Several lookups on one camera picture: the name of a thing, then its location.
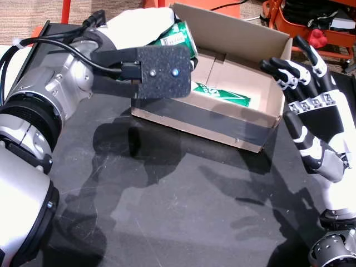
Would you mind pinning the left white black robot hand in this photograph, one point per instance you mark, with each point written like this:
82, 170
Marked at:
139, 27

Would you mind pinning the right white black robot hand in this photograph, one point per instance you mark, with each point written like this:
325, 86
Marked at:
328, 125

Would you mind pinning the green Chilsung cider can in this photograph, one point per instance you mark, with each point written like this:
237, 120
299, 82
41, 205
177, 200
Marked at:
178, 36
222, 96

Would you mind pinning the cardboard box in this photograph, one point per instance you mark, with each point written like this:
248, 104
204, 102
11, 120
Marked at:
222, 122

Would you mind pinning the white box in cart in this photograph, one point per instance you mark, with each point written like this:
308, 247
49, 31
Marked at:
343, 23

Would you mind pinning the orange floor plate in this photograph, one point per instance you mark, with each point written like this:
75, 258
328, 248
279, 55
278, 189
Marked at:
194, 4

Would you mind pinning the red rubber toy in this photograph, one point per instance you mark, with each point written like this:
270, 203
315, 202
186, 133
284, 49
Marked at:
318, 39

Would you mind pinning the orange metal cart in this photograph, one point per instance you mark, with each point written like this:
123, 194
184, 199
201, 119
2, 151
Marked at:
297, 27

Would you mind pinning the orange corner plate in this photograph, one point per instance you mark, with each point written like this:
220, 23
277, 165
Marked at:
36, 32

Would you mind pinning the black bag in cart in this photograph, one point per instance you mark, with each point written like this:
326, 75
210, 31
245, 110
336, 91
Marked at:
308, 11

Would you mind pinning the white side table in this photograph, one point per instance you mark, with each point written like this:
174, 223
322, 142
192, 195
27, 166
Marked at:
11, 72

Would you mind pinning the orange metal post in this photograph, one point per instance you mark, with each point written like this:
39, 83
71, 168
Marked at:
66, 11

